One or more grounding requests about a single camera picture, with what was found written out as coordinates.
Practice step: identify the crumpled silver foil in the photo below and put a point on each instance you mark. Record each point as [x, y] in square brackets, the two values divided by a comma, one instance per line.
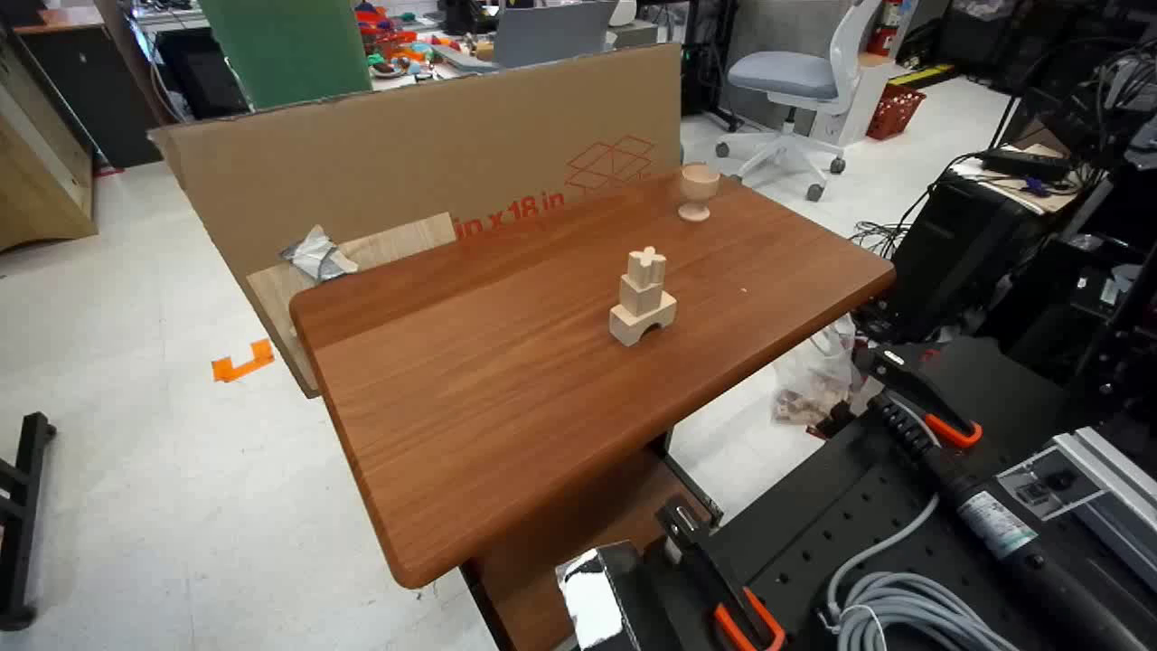
[315, 253]

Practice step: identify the black floor stand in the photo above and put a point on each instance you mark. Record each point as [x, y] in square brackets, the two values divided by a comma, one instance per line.
[27, 481]

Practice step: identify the printed paper label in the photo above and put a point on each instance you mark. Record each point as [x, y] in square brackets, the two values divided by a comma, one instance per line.
[1049, 481]

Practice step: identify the wooden cube block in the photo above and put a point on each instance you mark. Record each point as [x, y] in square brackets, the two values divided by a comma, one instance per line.
[637, 299]

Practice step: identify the colourful toy pile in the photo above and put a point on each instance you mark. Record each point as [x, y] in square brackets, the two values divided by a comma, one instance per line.
[411, 40]

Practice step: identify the red plastic basket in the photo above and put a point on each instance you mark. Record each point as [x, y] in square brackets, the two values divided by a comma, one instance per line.
[896, 115]

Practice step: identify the grey office chair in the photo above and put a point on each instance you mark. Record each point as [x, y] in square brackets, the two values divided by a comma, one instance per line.
[784, 75]

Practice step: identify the wooden arch block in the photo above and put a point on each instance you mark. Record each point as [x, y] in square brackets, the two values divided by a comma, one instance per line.
[626, 323]

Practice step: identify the white plastic bag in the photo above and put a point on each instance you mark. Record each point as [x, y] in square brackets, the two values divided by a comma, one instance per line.
[818, 386]

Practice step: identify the beige wooden cabinet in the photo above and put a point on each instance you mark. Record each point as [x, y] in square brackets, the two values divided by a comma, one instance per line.
[38, 184]

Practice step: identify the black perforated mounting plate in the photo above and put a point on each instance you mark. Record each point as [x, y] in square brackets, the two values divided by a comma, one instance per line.
[818, 520]

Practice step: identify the wooden wine cup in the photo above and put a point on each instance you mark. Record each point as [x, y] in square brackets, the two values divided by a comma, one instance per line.
[697, 187]

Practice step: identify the dark wooden cabinet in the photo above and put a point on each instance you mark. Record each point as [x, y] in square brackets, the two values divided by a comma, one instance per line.
[93, 93]

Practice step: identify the small light cardboard piece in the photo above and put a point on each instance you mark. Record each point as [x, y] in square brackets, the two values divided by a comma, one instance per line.
[385, 247]

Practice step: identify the notched wooden block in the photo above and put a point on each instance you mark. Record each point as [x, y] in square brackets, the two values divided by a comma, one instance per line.
[644, 265]

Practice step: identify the green board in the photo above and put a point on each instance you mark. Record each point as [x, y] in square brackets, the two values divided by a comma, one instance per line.
[284, 50]

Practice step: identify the shiny chrome plate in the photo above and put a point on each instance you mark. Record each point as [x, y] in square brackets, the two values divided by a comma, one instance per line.
[591, 602]

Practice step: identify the aluminium extrusion rail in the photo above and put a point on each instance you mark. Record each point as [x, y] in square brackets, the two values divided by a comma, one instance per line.
[1123, 493]

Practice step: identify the black rod silver label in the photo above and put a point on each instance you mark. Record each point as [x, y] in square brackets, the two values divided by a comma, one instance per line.
[1062, 592]

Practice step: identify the black equipment cart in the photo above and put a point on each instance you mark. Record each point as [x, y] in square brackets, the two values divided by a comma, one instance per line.
[951, 253]

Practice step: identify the large cardboard sheet red print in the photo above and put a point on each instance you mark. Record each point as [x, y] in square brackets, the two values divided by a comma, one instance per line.
[421, 157]

